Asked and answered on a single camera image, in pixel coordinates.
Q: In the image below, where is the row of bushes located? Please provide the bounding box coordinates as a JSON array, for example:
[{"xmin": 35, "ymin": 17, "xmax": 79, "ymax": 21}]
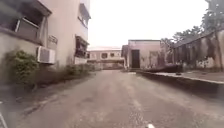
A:
[{"xmin": 4, "ymin": 49, "xmax": 97, "ymax": 86}]

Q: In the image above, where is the row of trees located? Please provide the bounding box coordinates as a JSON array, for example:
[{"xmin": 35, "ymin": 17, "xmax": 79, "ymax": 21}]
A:
[{"xmin": 161, "ymin": 0, "xmax": 224, "ymax": 44}]

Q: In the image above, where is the dirt strip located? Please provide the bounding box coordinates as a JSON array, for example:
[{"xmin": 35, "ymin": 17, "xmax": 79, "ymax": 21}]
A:
[{"xmin": 0, "ymin": 71, "xmax": 98, "ymax": 122}]

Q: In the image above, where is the pink low building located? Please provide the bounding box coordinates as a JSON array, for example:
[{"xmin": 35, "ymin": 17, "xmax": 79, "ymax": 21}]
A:
[{"xmin": 86, "ymin": 46, "xmax": 125, "ymax": 70}]

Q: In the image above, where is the grey concrete road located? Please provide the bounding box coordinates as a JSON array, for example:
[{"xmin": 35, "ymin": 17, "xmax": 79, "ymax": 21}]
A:
[{"xmin": 16, "ymin": 69, "xmax": 224, "ymax": 128}]

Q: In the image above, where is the tall beige building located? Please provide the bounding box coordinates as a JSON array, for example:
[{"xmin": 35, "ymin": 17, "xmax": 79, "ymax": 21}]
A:
[{"xmin": 0, "ymin": 0, "xmax": 92, "ymax": 84}]

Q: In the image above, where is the stained boundary wall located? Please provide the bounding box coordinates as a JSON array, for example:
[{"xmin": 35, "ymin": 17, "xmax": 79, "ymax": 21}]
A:
[{"xmin": 161, "ymin": 28, "xmax": 224, "ymax": 73}]

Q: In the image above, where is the pale building with dark door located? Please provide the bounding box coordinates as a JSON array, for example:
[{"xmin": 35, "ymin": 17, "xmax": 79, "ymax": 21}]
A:
[{"xmin": 121, "ymin": 39, "xmax": 165, "ymax": 70}]

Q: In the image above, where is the white air conditioner unit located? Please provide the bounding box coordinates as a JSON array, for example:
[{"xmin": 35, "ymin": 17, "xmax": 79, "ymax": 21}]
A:
[{"xmin": 36, "ymin": 45, "xmax": 57, "ymax": 65}]

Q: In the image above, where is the raised concrete pavement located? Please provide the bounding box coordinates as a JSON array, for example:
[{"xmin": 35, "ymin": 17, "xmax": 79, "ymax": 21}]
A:
[{"xmin": 134, "ymin": 69, "xmax": 224, "ymax": 98}]

